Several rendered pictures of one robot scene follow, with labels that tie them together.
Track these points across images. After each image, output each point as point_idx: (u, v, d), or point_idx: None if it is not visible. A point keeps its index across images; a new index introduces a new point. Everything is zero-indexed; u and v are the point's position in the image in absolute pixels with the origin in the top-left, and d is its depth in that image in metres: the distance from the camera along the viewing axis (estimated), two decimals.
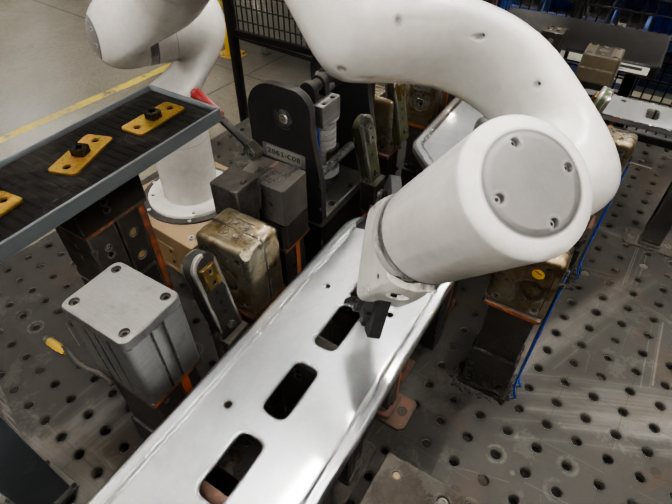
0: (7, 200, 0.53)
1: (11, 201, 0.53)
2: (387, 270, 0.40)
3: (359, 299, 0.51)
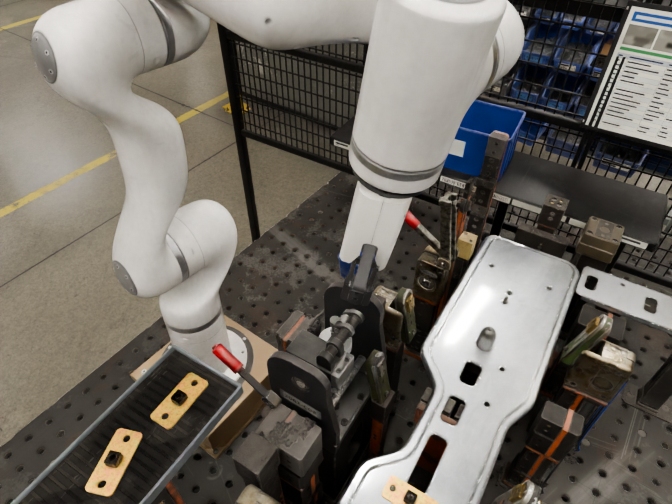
0: None
1: None
2: None
3: None
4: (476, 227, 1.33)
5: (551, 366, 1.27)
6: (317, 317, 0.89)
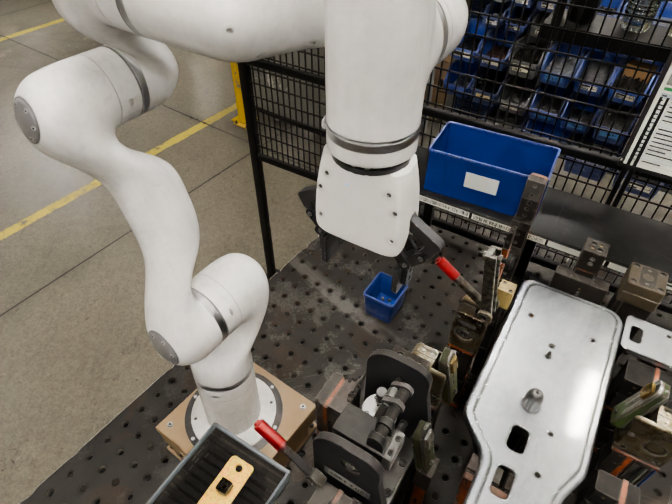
0: None
1: None
2: None
3: None
4: None
5: None
6: (358, 381, 0.85)
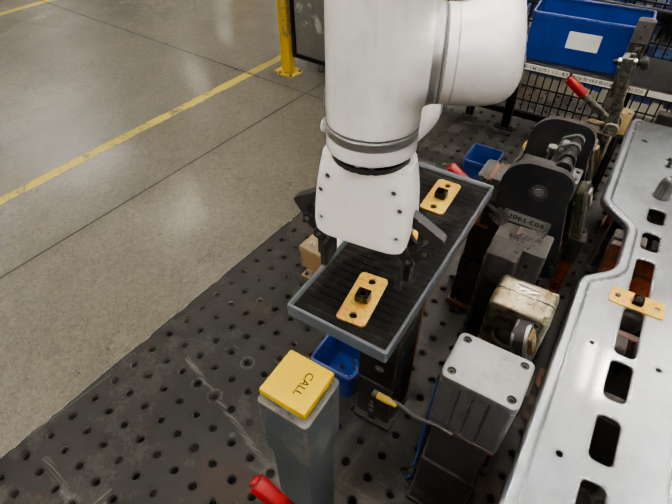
0: (376, 282, 0.63)
1: (380, 283, 0.63)
2: None
3: None
4: None
5: None
6: (517, 159, 0.95)
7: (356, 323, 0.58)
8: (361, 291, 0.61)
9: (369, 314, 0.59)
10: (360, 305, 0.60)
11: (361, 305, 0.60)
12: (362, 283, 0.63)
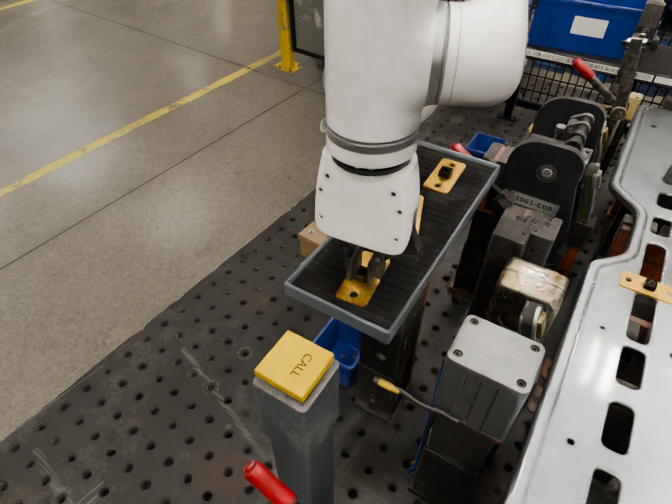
0: None
1: None
2: None
3: None
4: None
5: None
6: (523, 141, 0.92)
7: (357, 302, 0.55)
8: (362, 270, 0.58)
9: (370, 293, 0.56)
10: (361, 284, 0.57)
11: (361, 284, 0.57)
12: (363, 262, 0.60)
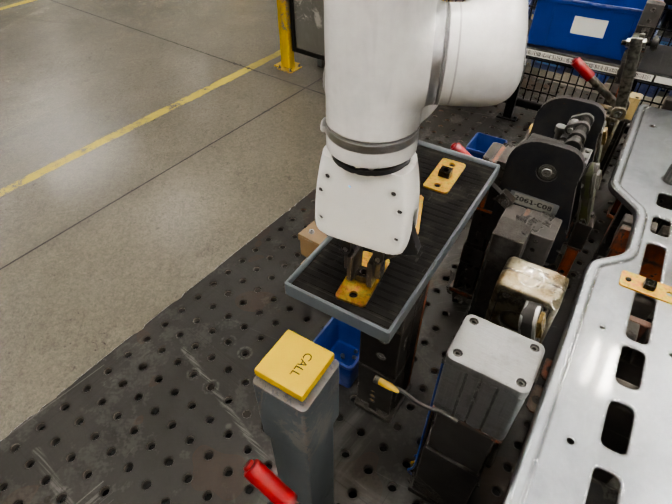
0: None
1: None
2: None
3: None
4: None
5: None
6: (523, 141, 0.92)
7: (357, 302, 0.55)
8: (362, 270, 0.58)
9: (370, 293, 0.56)
10: (361, 284, 0.57)
11: (361, 284, 0.57)
12: (363, 262, 0.60)
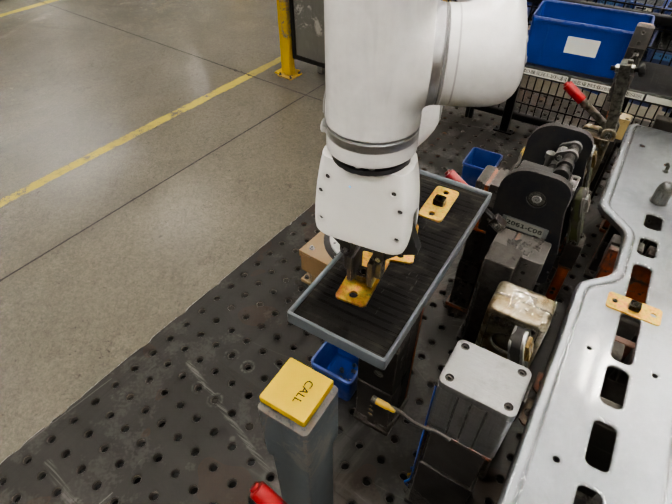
0: None
1: None
2: None
3: None
4: None
5: None
6: (515, 165, 0.96)
7: (357, 302, 0.55)
8: (362, 270, 0.58)
9: (370, 293, 0.56)
10: (361, 284, 0.57)
11: (361, 284, 0.57)
12: (363, 262, 0.60)
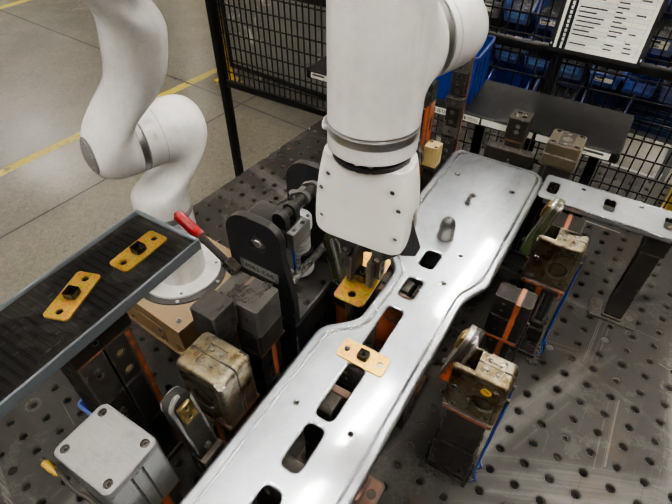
0: None
1: None
2: None
3: None
4: (447, 150, 1.36)
5: None
6: (280, 201, 0.92)
7: (355, 301, 0.55)
8: (362, 270, 0.58)
9: (369, 293, 0.56)
10: (360, 284, 0.57)
11: (360, 284, 0.57)
12: (364, 262, 0.60)
